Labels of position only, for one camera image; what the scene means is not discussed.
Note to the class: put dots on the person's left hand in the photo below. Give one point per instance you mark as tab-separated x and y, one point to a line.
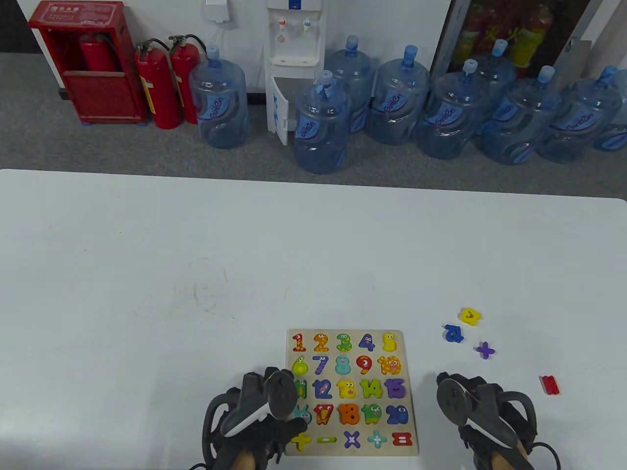
294	427

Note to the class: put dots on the yellow cross math block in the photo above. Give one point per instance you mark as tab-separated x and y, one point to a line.
301	440

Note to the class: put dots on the person's right forearm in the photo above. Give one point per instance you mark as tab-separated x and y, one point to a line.
502	462

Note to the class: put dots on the red fire extinguisher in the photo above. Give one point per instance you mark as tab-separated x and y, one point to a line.
182	73
95	54
159	93

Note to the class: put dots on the yellow chunky math block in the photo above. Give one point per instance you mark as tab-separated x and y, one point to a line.
470	317

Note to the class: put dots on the wooden math block puzzle board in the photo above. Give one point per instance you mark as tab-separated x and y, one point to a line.
343	377

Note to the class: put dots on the white wall socket box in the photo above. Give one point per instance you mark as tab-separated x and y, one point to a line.
217	11

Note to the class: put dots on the red double bar math block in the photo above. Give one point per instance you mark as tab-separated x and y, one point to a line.
549	385

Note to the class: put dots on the small blue math block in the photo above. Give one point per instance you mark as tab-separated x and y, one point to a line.
454	333

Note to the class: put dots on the red fire extinguisher cabinet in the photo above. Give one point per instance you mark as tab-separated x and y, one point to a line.
98	98

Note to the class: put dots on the large purple math block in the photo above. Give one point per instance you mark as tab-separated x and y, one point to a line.
395	387

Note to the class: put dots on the person's left forearm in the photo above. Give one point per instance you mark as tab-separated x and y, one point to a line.
243	461

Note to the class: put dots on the white water dispenser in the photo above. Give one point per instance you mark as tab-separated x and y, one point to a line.
294	44

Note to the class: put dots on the orange math block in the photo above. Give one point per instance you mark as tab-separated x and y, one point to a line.
349	413

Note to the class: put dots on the lime green math block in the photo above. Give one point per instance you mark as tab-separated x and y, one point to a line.
372	388

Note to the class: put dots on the person's right hand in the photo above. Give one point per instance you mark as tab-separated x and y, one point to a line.
470	438

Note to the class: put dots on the purple cross math block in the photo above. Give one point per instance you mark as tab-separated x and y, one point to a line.
485	350

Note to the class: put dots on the row of blue water jugs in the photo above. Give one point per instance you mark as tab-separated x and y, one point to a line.
321	132

